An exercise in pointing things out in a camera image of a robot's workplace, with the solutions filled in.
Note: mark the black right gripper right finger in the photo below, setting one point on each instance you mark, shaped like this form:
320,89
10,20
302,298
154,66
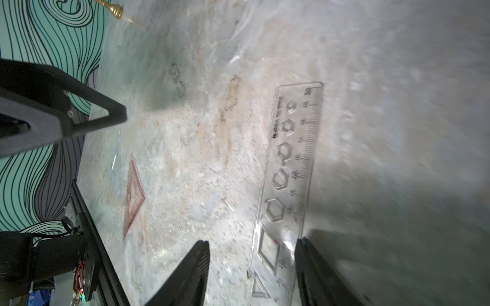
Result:
317,281

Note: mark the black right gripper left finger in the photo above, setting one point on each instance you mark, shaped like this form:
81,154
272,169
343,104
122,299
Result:
188,282

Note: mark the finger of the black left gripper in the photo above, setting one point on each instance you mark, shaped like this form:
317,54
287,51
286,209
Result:
36,110

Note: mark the long clear ruler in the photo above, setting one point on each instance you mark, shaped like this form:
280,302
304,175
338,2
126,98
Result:
293,132

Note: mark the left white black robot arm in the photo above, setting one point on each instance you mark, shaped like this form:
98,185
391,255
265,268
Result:
28,259

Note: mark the pink set square left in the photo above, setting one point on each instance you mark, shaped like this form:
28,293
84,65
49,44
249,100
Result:
135,196

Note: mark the gold chess bishop piece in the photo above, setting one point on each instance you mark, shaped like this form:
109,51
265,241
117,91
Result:
115,9

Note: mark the black front frame beam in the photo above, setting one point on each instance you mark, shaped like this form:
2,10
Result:
99,277

